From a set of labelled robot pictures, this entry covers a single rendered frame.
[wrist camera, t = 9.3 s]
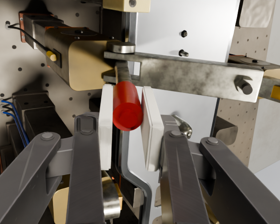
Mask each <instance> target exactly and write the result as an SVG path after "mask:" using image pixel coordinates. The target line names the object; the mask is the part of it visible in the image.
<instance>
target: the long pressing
mask: <svg viewBox="0 0 280 224"><path fill-rule="evenodd" d="M239 4H240V0H151V6H150V12H149V13H140V12H122V25H121V41H122V42H131V43H134V44H136V52H144V53H151V54H159V55H167V56H177V57H180V56H179V51H180V50H181V49H183V50H184V51H185V52H188V53H189V56H188V57H185V56H181V57H185V58H192V59H200V60H210V61H218V62H225V63H227V62H228V57H229V53H230V48H231V43H232V37H233V33H234V28H235V24H236V18H237V13H238V9H239ZM183 30H186V32H187V33H188V35H187V36H186V37H184V38H183V37H182V36H181V33H182V31H183ZM128 64H129V71H130V74H132V75H139V73H140V62H132V61H128ZM152 90H153V93H154V96H155V99H156V103H157V106H158V109H159V112H160V114H161V115H177V116H178V117H180V118H181V119H183V120H185V121H186V122H188V123H189V124H190V126H191V127H192V135H191V136H190V138H189V139H188V140H189V141H192V142H196V143H200V140H201V139H202V138H204V137H212V135H213V131H214V126H215V121H216V116H217V111H218V107H219V102H220V98H216V97H209V96H201V95H194V94H188V93H181V92H173V91H167V90H160V89H154V88H152ZM115 166H116V169H117V171H118V172H119V174H120V175H121V176H122V177H123V178H124V179H126V180H127V181H129V182H130V183H132V184H133V185H135V186H136V187H138V188H139V189H140V190H141V199H140V212H139V221H138V224H152V222H153V220H154V219H155V218H157V217H159V216H161V215H162V212H161V204H160V205H158V206H155V198H156V189H157V188H158V186H160V183H158V179H159V173H160V170H157V171H156V172H150V171H148V170H146V167H145V160H144V150H143V143H142V136H141V129H140V126H139V127H138V128H137V129H135V130H132V131H122V130H120V129H118V128H116V156H115Z"/></svg>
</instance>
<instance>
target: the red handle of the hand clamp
mask: <svg viewBox="0 0 280 224"><path fill-rule="evenodd" d="M115 75H116V85H115V86H114V88H113V105H112V121H113V123H114V125H115V126H116V127H117V128H118V129H120V130H122V131H132V130H135V129H137V128H138V127H139V126H140V125H141V124H142V122H143V111H142V107H141V104H140V99H139V95H138V91H137V88H136V87H135V85H134V84H133V83H132V79H131V75H130V71H129V64H128V61H125V60H116V61H115Z"/></svg>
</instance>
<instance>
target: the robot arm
mask: <svg viewBox="0 0 280 224"><path fill-rule="evenodd" d="M112 105H113V86H112V85H111V84H104V85H103V90H102V97H101V104H100V112H85V113H84V114H82V115H78V116H76V117H75V119H74V136H72V137H69V138H64V139H60V135H59V134H57V133H55V132H43V133H41V134H38V135H37V136H35V137H34V138H33V139H32V141H31V142H30V143H29V144H28V145H27V146H26V147H25V148H24V150H23V151H22V152H21V153H20V154H19V155H18V156H17V157H16V158H15V160H13V161H12V163H11V164H10V165H9V166H8V167H7V168H6V169H5V170H4V171H3V173H2V174H1V175H0V224H38V223H39V221H40V219H41V217H42V215H43V213H44V211H45V209H46V208H47V206H48V204H49V202H50V200H51V198H52V197H53V195H54V193H55V191H56V189H57V187H58V186H59V184H60V182H61V180H62V176H63V175H67V174H70V181H69V191H68V203H67V212H66V221H65V224H106V222H105V218H104V200H103V188H102V176H101V170H108V169H109V168H111V150H112ZM141 107H142V111H143V122H142V124H141V125H140V129H141V136H142V143H143V150H144V160H145V167H146V170H148V171H150V172H156V171H157V170H159V165H160V173H159V179H158V183H160V196H161V212H162V224H210V221H209V217H208V213H207V209H206V206H205V202H204V199H205V200H206V202H207V204H208V205H209V207H210V209H211V210H212V212H213V214H214V215H215V217H216V218H217V220H218V222H219V223H220V224H280V201H279V200H278V199H277V197H276V196H275V195H274V194H273V193H272V192H271V191H270V190H269V189H268V188H267V187H266V186H265V185H264V184H263V183H262V182H261V181H260V180H259V179H258V178H257V177H256V176H255V175H254V174H253V173H252V172H251V170H250V169H249V168H248V167H247V166H246V165H245V164H244V163H243V162H242V161H241V160H240V159H239V158H238V157H237V156H236V155H235V154H234V153H233V152H232V151H231V150H230V149H229V148H228V147H227V146H226V145H225V143H224V142H222V141H221V140H219V139H217V138H215V137H204V138H202V139H201V140H200V143H196V142H192V141H189V140H188V138H187V136H186V134H184V133H183V132H180V130H179V127H178V125H177V123H176V120H175V118H174V117H172V116H171V115H161V114H160V112H159V109H158V106H157V103H156V99H155V96H154V93H153V90H152V88H151V87H149V86H144V87H143V88H142V96H141Z"/></svg>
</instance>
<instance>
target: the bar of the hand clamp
mask: <svg viewBox="0 0 280 224"><path fill-rule="evenodd" d="M104 58H108V59H115V60H125V61H132V62H140V73H139V75H132V74H130V75H131V79H132V83H133V84H134V85H135V86H139V87H144V86H149V87H151V88H154V89H160V90H167V91H173V92H181V93H188V94H194V95H201V96H209V97H216V98H222V99H229V100H237V101H243V102H250V103H255V102H256V101H257V97H258V94H259V90H260V86H261V82H262V78H263V75H264V71H263V69H261V68H260V67H259V66H251V65H247V64H233V63H225V62H218V61H210V60H200V59H192V58H185V57H177V56H167V55H159V54H151V53H144V52H134V53H117V52H112V51H110V50H107V51H105V52H104ZM104 81H105V82H111V83H116V75H115V73H107V74H105V75H104Z"/></svg>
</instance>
